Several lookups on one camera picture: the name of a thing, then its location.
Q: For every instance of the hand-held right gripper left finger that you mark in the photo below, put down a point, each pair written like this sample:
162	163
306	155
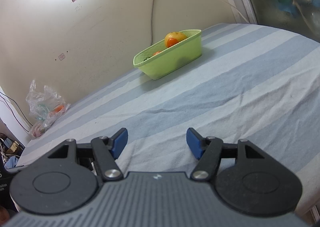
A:
120	142

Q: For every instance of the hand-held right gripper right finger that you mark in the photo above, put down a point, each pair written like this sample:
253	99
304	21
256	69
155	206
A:
193	144

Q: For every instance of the light green plastic basin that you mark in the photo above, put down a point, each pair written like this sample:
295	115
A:
170	62

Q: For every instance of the large yellow citrus fruit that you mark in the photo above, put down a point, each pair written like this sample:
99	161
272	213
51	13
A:
178	36

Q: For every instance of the striped bed sheet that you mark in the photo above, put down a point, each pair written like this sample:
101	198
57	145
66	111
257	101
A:
225	87

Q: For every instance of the orange item in bag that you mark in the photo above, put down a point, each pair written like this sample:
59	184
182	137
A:
58	109

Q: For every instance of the clear plastic bag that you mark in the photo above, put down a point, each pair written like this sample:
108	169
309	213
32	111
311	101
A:
41	102

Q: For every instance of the blue cloth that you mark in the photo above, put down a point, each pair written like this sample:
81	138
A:
12	162

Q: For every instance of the power strip clutter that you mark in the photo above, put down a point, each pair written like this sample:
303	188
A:
10	146

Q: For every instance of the black box with print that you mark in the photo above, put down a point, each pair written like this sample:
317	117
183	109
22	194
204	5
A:
4	184

